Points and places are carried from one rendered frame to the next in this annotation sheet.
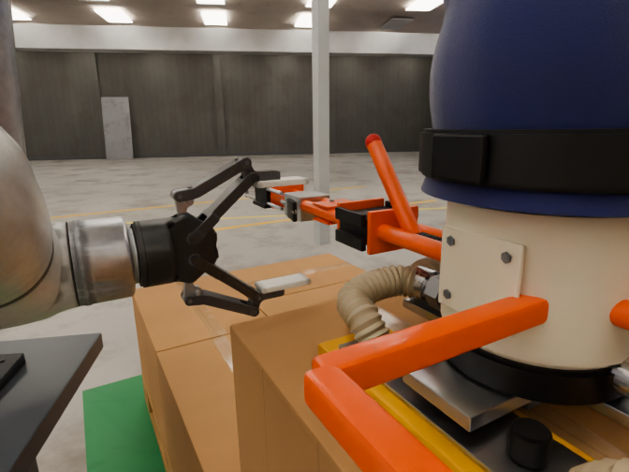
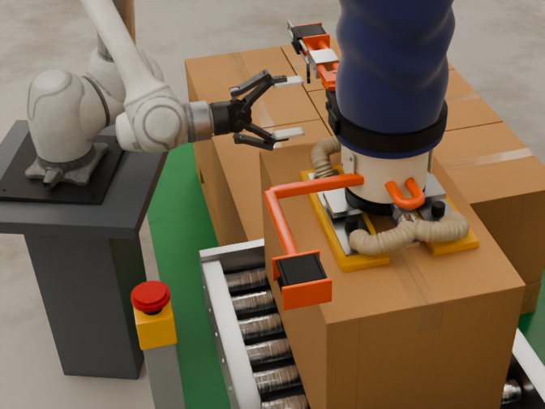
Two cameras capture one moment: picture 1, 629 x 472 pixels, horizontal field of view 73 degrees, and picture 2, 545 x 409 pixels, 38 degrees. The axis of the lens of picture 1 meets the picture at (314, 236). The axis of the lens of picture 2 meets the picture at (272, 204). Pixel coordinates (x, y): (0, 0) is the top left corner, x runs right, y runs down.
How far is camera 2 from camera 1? 1.33 m
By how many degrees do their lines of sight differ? 27
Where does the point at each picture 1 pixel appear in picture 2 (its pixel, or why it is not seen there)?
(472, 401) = (339, 208)
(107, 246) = (201, 120)
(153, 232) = (221, 112)
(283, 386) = not seen: hidden behind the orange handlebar
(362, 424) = (271, 205)
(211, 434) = (251, 208)
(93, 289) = (195, 138)
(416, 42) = not seen: outside the picture
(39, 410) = (148, 178)
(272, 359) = (276, 175)
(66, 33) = not seen: outside the picture
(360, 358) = (281, 189)
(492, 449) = (341, 225)
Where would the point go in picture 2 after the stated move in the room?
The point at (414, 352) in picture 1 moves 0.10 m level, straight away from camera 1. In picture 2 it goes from (299, 189) to (323, 164)
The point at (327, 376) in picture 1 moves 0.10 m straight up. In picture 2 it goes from (268, 193) to (267, 150)
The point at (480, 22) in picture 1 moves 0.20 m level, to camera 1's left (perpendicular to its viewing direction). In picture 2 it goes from (339, 80) to (238, 70)
